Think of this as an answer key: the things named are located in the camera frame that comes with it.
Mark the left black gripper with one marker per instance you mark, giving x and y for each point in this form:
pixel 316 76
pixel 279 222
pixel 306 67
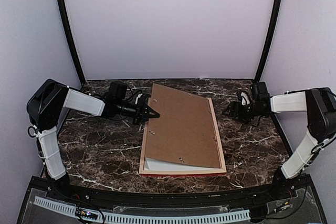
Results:
pixel 143 109

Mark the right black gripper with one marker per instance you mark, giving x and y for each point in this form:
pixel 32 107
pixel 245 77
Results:
pixel 233 105

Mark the brown cardboard backing board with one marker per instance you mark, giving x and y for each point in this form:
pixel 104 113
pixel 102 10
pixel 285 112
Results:
pixel 184 132

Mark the autumn forest photo print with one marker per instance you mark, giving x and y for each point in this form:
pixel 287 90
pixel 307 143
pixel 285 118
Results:
pixel 157 165

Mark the red wooden picture frame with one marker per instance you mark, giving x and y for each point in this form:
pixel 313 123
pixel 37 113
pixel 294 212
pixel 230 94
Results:
pixel 213 172

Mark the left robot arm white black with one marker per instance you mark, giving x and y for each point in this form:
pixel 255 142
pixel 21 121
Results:
pixel 45 107

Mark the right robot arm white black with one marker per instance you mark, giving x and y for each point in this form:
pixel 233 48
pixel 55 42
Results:
pixel 319 105

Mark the small circuit board with led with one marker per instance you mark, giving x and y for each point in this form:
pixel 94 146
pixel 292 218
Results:
pixel 82 213

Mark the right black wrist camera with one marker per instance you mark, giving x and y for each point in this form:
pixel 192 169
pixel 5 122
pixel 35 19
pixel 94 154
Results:
pixel 259 91

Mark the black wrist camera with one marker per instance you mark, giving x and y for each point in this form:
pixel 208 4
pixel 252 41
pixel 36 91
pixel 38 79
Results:
pixel 259 91
pixel 117 91

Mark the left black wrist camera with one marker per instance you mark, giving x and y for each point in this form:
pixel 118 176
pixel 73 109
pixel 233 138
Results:
pixel 117 91

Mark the white slotted cable duct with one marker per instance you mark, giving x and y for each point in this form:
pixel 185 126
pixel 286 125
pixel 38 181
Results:
pixel 146 215

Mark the black front mounting rail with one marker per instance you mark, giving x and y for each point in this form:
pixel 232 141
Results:
pixel 249 197

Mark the black right corner post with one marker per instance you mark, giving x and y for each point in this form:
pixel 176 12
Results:
pixel 268 40

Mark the black corner post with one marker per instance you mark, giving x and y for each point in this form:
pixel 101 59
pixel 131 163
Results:
pixel 70 41
pixel 268 40

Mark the black left corner post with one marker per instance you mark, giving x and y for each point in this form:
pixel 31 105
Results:
pixel 70 41

